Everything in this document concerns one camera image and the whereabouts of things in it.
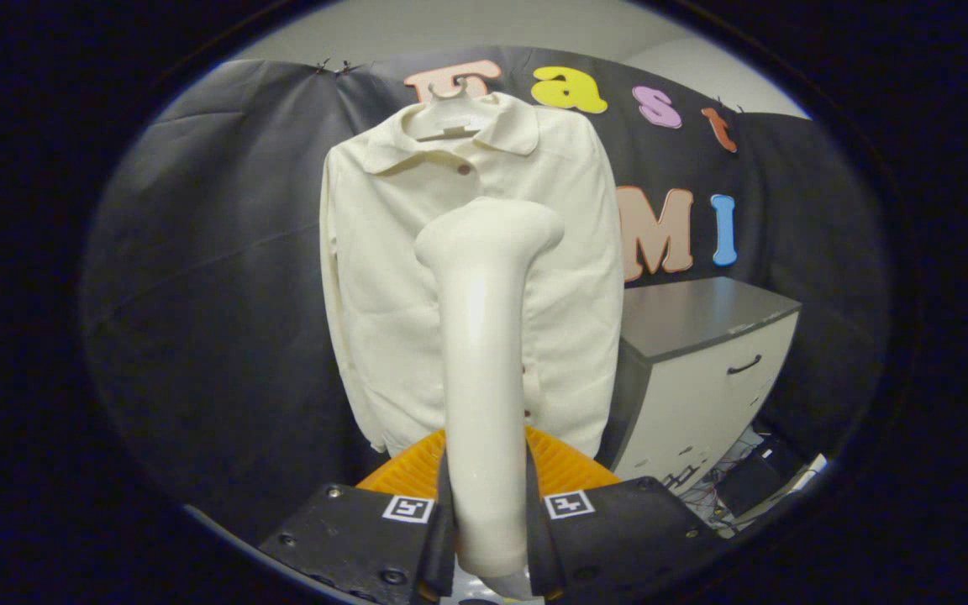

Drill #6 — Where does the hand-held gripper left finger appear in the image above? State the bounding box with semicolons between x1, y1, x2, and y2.
259;429;457;605

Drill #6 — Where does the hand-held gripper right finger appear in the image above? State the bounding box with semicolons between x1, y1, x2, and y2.
524;426;724;605

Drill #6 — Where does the white garment steamer head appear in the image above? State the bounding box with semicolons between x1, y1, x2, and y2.
413;197;566;579

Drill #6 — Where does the cream button shirt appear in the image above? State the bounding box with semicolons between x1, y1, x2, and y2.
319;91;626;459

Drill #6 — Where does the white clothes hanger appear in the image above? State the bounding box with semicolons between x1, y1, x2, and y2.
407;74;493;142

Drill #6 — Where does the black box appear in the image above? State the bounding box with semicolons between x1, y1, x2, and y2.
715;437;804;518

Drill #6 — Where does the grey and white cabinet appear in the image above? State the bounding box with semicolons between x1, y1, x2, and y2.
597;277;802;492

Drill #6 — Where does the tangle of cables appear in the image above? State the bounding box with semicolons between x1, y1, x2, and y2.
677;424;779;530

